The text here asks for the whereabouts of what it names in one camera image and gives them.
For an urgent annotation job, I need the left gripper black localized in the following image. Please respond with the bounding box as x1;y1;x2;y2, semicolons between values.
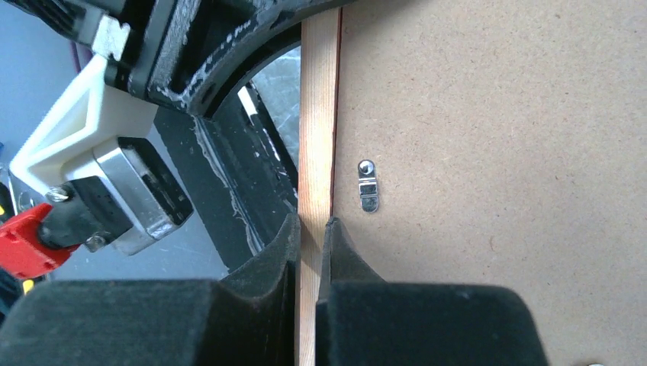
15;1;341;117

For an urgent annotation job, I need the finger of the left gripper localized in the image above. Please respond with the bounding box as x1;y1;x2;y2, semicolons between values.
154;83;298;271

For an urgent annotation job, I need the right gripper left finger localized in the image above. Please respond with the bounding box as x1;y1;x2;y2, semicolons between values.
1;214;301;365

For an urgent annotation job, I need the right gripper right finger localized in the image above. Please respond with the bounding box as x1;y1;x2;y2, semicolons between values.
315;217;548;365

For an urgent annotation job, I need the red wooden picture frame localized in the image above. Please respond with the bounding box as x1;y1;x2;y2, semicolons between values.
295;8;342;365

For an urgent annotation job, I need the brown fibreboard backing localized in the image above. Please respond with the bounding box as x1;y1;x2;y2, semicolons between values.
333;1;646;365

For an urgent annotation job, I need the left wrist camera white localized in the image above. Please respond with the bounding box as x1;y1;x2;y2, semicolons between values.
1;56;194;279

